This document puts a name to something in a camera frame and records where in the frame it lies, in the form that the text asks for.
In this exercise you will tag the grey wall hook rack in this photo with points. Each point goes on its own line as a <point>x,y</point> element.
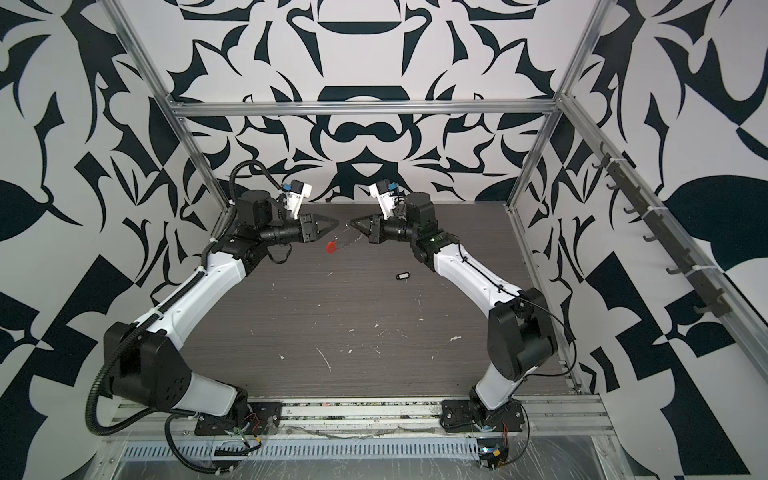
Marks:
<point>665,230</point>

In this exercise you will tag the white slotted cable duct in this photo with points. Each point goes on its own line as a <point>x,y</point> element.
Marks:
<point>308,449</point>

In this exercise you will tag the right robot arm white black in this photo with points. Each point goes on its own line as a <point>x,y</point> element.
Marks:
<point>521,333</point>

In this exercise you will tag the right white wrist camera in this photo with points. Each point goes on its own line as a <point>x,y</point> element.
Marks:
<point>386,193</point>

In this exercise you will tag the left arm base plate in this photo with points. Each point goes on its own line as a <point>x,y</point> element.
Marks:
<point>237,420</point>

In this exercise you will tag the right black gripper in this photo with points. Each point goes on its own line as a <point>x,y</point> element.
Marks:
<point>376,233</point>

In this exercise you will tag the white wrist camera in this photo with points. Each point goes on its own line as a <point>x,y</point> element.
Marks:
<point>295,193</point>
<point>386,193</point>

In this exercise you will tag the large keyring with red handle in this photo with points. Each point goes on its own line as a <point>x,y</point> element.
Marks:
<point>342,240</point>

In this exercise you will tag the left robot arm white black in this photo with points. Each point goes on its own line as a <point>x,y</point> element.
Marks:
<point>143,360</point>

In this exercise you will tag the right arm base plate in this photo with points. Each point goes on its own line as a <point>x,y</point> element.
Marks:
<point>480,417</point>

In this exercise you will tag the aluminium frame back crossbar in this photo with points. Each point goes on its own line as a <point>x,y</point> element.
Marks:
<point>383,107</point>

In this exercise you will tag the aluminium frame front rail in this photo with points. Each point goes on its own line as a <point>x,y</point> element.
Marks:
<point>344,418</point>

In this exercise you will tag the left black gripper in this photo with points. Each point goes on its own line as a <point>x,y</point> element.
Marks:
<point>309,232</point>

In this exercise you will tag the small green-lit circuit board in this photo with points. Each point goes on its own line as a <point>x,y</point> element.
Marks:
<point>492,455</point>

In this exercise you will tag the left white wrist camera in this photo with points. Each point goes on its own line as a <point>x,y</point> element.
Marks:
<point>295,193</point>

